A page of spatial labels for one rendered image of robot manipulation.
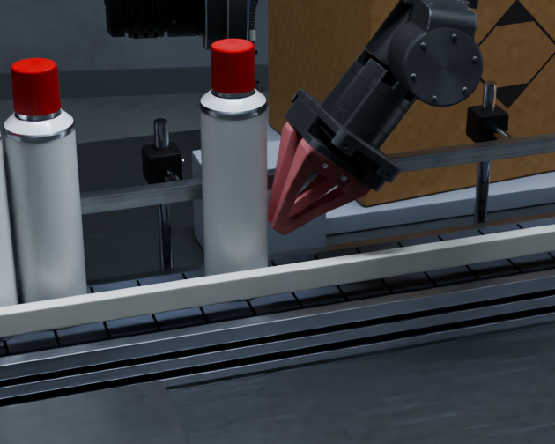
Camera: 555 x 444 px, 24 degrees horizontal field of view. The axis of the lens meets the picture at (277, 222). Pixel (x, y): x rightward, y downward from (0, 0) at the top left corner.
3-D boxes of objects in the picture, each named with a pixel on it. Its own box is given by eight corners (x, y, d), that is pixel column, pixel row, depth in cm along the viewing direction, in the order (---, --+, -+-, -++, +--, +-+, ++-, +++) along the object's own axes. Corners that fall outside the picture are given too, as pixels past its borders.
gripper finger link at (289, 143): (257, 229, 97) (332, 130, 96) (231, 192, 103) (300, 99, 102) (322, 269, 101) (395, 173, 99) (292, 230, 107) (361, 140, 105)
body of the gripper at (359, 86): (328, 150, 95) (388, 70, 94) (284, 104, 104) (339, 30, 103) (388, 191, 98) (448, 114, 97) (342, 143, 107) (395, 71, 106)
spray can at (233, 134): (215, 306, 101) (209, 58, 92) (196, 277, 106) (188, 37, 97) (277, 295, 103) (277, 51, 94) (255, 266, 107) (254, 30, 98)
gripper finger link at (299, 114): (253, 223, 98) (327, 125, 97) (227, 187, 104) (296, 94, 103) (317, 262, 102) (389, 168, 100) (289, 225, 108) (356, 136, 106)
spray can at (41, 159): (26, 336, 97) (1, 79, 88) (18, 303, 102) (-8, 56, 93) (94, 325, 99) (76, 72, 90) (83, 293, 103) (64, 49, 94)
